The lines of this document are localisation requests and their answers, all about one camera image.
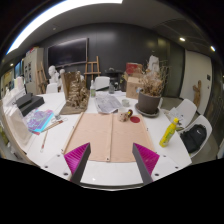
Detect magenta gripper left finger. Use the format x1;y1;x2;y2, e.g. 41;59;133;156
64;143;91;184

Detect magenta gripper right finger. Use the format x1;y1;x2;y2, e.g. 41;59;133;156
132;143;159;184

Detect yellow drink bottle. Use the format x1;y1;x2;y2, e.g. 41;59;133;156
159;118;179;147

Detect wooden paintbrush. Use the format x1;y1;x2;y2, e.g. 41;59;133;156
40;130;48;153

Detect beige canvas mat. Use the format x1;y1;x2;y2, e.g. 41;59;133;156
64;113;154;163

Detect red round coaster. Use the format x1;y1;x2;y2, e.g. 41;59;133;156
130;116;140;123

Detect small patterned cup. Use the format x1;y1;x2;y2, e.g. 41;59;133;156
118;109;133;122

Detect black backpack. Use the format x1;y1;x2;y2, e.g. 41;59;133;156
180;124;207;153

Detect grey plant pot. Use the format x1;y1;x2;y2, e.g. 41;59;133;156
138;92;160;114

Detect colourful picture book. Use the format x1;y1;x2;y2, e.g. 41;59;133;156
25;109;53;132

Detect white chair far right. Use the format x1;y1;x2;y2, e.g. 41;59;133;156
166;99;197;128

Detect white chair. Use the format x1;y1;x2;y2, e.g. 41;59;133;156
95;76;110;90
179;115;212;158
166;99;197;128

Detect small white cup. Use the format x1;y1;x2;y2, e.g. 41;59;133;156
122;99;130;107

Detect newspaper sheets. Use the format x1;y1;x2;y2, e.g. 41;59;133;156
95;94;122;114

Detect white chair near right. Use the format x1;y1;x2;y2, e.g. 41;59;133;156
179;115;212;158

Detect clear bottle green label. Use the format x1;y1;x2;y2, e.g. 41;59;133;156
90;80;96;97

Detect black flat box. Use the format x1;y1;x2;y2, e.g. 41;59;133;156
16;93;44;116

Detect cardboard box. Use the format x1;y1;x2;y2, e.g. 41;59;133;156
126;77;143;99

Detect white chair far side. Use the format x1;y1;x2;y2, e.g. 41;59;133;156
95;76;110;90

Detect dried brown plant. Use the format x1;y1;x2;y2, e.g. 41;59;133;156
139;62;170;97

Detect white plaster bust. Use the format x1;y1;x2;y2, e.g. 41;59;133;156
48;65;59;83

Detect wooden easel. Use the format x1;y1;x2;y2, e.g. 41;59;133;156
84;57;101;79

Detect red box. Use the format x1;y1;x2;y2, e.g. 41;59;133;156
126;62;142;75

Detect dark wall screen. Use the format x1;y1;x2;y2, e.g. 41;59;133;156
48;38;88;67

